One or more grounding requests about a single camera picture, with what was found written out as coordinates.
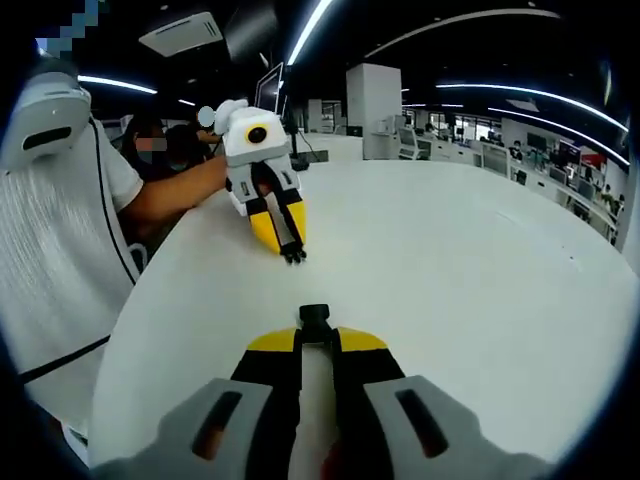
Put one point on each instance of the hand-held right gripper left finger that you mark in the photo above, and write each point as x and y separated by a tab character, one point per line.
225	425

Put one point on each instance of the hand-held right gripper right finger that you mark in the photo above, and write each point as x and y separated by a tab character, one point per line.
395	425

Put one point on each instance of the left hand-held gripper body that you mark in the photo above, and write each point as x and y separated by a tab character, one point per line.
250	150

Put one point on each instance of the black pronged plastic buckle part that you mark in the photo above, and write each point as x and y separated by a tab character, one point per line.
295	256

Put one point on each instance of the black socket plastic buckle part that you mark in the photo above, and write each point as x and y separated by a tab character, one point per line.
314	320

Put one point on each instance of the black stand pole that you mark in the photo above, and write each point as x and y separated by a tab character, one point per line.
295	130

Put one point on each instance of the computer monitor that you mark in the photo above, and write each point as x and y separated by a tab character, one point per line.
270	87

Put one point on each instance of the white office chair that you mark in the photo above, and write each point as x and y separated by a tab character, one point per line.
495	161
409	144

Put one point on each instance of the white ceiling light strip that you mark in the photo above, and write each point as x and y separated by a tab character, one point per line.
307	30
530	95

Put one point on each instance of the white ceiling air conditioner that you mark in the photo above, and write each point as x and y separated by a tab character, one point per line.
182	32

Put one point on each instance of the white chest device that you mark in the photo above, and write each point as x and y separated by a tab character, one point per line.
45	115

